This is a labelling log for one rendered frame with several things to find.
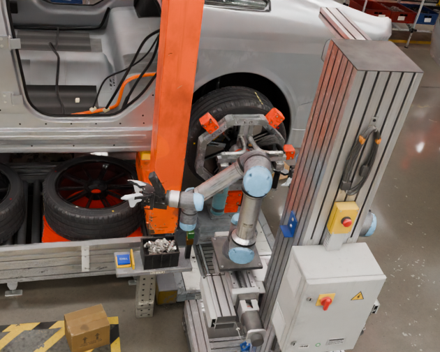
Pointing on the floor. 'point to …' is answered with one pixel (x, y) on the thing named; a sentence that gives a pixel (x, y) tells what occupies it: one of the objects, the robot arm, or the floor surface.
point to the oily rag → (57, 156)
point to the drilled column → (145, 295)
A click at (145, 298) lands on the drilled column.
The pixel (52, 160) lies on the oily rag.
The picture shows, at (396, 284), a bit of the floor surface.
